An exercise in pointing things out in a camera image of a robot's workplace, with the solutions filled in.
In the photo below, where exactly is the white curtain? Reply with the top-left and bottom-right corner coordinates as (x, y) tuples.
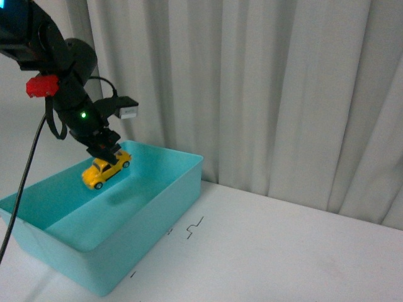
(65, 1), (402, 229)

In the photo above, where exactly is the yellow beetle toy car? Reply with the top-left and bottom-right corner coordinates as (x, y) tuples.
(82, 150), (132, 190)

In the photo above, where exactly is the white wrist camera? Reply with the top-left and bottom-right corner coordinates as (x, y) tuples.
(94, 96), (139, 119)

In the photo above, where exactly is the black cable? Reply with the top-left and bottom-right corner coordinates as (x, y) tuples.
(0, 113), (47, 265)

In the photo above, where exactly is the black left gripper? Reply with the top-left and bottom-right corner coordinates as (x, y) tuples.
(52, 96), (122, 164)

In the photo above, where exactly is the turquoise plastic bin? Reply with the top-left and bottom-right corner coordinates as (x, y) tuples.
(13, 140), (203, 296)

